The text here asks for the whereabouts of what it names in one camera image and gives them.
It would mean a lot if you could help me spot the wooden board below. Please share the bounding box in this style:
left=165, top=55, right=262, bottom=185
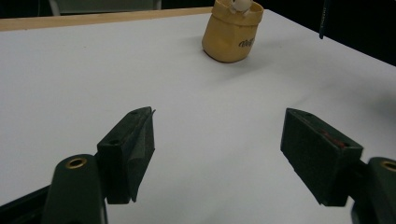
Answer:
left=0, top=6, right=215, bottom=33

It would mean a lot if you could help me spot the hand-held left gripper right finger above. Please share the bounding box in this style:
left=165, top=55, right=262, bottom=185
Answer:
left=280, top=107, right=364, bottom=207

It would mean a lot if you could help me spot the grey panel with white frame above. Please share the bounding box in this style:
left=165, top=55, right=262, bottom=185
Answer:
left=48, top=0, right=163, bottom=17

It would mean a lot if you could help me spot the tan pen holder with bear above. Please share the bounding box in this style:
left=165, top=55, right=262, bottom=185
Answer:
left=201, top=0, right=265, bottom=64

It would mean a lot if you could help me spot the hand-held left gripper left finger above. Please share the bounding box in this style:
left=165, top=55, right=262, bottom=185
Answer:
left=96, top=105, right=156, bottom=205

